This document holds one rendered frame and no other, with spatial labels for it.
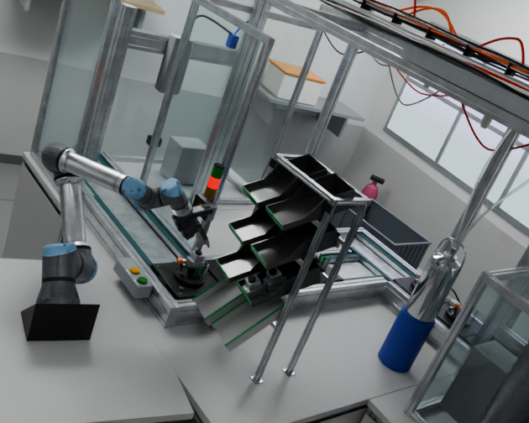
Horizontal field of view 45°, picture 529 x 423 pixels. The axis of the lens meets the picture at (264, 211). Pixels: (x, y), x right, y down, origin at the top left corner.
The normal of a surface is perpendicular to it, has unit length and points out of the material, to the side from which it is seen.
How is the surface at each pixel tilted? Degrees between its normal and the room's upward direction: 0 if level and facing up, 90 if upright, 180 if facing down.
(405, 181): 90
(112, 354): 0
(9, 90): 90
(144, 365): 0
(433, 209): 90
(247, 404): 0
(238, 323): 45
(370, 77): 90
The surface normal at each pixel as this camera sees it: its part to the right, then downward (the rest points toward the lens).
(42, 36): 0.42, 0.50
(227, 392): 0.33, -0.86
